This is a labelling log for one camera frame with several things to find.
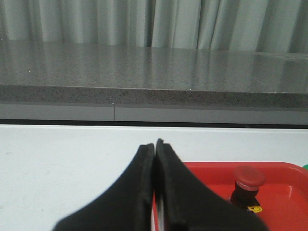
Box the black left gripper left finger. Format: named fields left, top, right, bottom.
left=54, top=143, right=154, bottom=231

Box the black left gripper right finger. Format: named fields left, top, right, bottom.
left=154, top=139, right=268, bottom=231

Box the red mushroom push button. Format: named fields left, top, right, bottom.
left=229, top=166, right=266, bottom=214

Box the red plastic tray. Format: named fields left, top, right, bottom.
left=154, top=162, right=308, bottom=231

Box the grey stone counter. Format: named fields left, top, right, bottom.
left=0, top=40, right=308, bottom=126

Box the white pleated curtain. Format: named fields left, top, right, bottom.
left=0, top=0, right=308, bottom=53

